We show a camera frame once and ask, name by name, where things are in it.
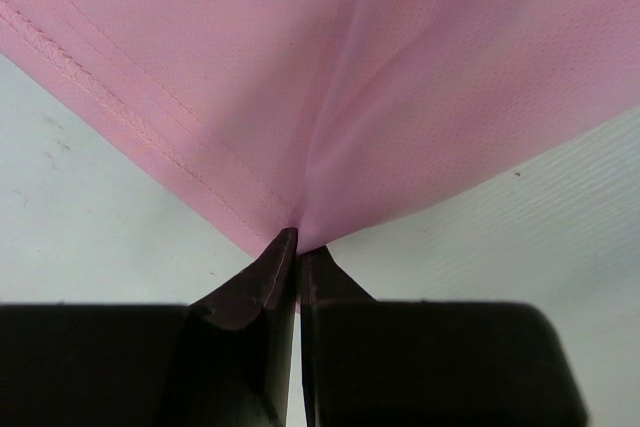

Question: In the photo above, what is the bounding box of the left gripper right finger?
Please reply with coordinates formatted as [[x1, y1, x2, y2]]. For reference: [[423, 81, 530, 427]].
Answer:
[[298, 247, 589, 426]]

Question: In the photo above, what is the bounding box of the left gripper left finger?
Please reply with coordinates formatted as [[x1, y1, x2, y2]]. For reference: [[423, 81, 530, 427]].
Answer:
[[1, 228, 298, 426]]

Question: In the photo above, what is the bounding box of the pink t-shirt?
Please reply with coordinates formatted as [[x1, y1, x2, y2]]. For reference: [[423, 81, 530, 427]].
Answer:
[[0, 0, 640, 316]]

